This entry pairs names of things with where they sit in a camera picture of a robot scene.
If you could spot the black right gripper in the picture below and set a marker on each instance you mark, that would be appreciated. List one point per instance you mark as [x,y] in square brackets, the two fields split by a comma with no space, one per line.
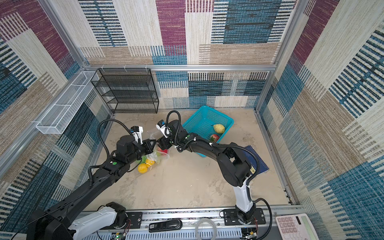
[163,143]

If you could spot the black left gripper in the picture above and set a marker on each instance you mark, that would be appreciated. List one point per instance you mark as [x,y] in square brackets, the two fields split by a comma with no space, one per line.
[149,148]

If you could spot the light green toy pear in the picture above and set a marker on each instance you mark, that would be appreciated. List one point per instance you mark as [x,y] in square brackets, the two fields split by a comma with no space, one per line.
[144,158]

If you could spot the clear zip top bag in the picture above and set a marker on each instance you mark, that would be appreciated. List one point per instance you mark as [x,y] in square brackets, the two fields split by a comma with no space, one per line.
[156,155]

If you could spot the yellow toy lemon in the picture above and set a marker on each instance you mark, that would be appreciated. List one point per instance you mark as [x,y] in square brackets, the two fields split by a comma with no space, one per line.
[150,163]

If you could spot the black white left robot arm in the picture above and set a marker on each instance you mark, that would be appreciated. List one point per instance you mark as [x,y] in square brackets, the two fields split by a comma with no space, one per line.
[55,222]

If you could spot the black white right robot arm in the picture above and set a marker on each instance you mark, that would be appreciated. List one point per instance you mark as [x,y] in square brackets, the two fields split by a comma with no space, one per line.
[237,164]

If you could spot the teal plastic basket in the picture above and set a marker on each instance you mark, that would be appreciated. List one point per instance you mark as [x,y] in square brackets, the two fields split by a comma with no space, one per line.
[200,128]

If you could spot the pale yellow toy fruit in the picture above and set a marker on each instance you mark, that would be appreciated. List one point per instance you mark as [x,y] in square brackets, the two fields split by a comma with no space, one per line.
[219,128]

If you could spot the black remote device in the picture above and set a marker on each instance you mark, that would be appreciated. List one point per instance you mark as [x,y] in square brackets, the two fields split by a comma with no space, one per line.
[170,225]

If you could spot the clear tube coil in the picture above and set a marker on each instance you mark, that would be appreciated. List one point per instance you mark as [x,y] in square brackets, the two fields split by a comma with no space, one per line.
[205,229]

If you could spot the blue booklet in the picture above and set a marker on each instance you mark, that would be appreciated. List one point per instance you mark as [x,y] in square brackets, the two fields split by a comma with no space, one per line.
[263,167]

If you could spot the white calculator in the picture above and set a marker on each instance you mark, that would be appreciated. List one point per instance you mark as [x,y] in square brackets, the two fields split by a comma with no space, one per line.
[296,227]

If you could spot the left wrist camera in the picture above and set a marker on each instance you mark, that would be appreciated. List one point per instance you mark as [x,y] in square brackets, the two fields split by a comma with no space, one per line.
[137,133]

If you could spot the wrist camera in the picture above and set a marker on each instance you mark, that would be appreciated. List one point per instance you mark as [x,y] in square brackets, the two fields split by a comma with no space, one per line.
[137,133]
[162,127]

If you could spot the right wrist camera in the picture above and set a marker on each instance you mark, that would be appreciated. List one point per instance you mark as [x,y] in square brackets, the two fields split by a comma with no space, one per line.
[162,127]

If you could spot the black wire mesh shelf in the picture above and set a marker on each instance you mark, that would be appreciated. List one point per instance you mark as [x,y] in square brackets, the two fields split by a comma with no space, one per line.
[130,90]

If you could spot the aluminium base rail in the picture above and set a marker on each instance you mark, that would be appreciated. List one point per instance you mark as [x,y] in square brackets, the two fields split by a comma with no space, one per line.
[189,217]

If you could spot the white wire mesh tray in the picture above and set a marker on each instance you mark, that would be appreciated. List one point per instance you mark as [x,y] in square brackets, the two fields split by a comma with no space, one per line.
[59,116]

